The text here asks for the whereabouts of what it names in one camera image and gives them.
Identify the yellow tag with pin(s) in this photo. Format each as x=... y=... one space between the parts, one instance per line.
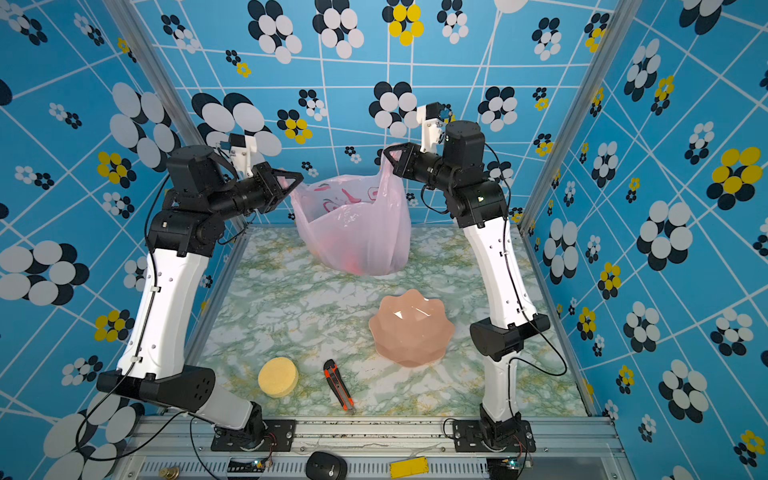
x=410 y=467

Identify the yellow round sponge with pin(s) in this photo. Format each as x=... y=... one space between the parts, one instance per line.
x=278 y=377

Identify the orange black utility knife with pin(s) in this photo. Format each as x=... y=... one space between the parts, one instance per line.
x=338 y=387

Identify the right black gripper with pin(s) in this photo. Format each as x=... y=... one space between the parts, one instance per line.
x=407 y=169

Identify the pink plastic bag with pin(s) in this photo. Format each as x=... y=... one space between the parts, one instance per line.
x=356 y=224

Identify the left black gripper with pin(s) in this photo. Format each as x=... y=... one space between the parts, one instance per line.
x=268 y=179

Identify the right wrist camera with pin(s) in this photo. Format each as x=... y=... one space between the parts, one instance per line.
x=433 y=119

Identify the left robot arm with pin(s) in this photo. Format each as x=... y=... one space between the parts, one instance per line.
x=181 y=239

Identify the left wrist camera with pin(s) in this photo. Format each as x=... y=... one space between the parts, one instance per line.
x=243 y=153

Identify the black computer mouse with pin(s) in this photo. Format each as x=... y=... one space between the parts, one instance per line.
x=322 y=465

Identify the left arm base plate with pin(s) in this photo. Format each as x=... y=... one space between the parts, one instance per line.
x=271 y=435

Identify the aluminium front rail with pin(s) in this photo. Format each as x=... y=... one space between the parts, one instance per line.
x=558 y=448

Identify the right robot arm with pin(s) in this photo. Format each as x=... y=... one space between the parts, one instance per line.
x=481 y=211

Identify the pink fruit plate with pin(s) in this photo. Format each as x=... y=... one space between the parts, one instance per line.
x=411 y=330

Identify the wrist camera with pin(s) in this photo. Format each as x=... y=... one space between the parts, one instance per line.
x=243 y=153
x=433 y=119

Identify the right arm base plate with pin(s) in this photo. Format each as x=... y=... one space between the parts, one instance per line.
x=480 y=436

